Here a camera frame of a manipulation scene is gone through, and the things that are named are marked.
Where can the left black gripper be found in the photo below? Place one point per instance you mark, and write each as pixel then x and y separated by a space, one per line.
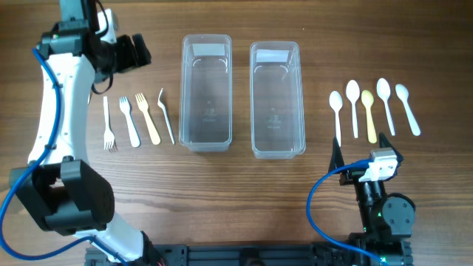
pixel 137 51

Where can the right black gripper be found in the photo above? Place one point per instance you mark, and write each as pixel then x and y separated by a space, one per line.
pixel 355 176

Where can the curved white plastic fork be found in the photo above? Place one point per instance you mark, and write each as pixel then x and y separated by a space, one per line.
pixel 161 104

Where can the wide white plastic fork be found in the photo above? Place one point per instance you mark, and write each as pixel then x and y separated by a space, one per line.
pixel 125 107

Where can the yellow plastic fork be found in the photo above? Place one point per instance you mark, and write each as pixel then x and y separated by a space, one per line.
pixel 144 108

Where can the thin white plastic fork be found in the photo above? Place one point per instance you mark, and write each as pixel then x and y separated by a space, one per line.
pixel 108 136

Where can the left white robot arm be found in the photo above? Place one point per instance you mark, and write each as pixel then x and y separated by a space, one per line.
pixel 58 187

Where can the left clear plastic container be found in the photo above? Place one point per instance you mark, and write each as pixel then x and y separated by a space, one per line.
pixel 206 93

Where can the clear plastic container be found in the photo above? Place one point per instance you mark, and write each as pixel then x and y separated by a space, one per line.
pixel 277 105
pixel 206 93

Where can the right clear plastic container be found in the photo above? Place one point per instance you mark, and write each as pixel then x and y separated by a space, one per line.
pixel 277 105

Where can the yellow plastic spoon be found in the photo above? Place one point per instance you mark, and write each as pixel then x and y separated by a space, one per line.
pixel 367 101

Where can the white plastic spoon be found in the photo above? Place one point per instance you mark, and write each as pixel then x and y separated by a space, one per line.
pixel 403 95
pixel 336 103
pixel 353 94
pixel 383 91

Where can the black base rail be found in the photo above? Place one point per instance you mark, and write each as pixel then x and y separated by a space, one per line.
pixel 318 253

